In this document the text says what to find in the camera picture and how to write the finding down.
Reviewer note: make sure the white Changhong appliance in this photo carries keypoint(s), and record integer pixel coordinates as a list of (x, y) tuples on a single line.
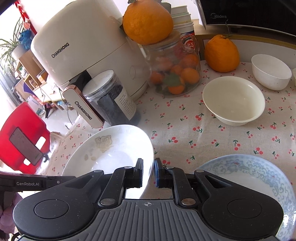
[(83, 40)]

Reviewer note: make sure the small cream flared bowl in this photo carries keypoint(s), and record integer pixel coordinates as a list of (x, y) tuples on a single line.
[(294, 75)]

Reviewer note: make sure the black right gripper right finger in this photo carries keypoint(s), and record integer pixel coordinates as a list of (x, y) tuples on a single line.
[(178, 181)]

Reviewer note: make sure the cherry print tablecloth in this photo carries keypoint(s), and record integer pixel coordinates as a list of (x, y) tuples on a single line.
[(184, 133)]

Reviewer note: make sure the white plate with faint print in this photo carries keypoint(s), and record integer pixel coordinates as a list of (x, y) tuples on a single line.
[(112, 148)]

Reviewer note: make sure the blue patterned plate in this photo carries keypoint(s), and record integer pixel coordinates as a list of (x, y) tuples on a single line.
[(260, 175)]

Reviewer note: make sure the red stool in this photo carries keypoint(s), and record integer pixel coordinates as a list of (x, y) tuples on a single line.
[(34, 128)]

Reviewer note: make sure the green potted plant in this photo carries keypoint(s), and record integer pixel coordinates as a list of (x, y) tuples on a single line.
[(7, 46)]

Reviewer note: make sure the black microwave oven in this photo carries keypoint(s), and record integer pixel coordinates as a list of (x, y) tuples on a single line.
[(265, 14)]

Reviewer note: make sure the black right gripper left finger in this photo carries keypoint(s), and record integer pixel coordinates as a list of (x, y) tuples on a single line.
[(122, 179)]

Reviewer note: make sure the stack of white paper cups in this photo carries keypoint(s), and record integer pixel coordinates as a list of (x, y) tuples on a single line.
[(182, 20)]

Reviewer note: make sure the glass jar with small oranges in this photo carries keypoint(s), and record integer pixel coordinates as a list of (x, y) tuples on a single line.
[(174, 68)]

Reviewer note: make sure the large orange on jar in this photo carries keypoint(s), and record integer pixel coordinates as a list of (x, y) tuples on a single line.
[(147, 22)]

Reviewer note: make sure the clear jar with dark contents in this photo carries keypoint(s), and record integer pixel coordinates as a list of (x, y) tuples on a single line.
[(107, 95)]

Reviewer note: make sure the white speckled round bowl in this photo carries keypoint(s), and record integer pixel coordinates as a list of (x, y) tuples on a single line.
[(270, 71)]

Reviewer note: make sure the phone on stool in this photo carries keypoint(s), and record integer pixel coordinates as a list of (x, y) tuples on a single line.
[(22, 143)]

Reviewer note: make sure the wooden shelf unit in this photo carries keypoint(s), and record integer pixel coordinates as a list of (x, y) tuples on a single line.
[(36, 78)]

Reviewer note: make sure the large orange on table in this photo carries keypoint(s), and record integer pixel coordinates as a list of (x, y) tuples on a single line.
[(221, 54)]

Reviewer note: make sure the cream bowl with foot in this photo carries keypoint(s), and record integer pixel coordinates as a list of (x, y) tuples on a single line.
[(235, 101)]

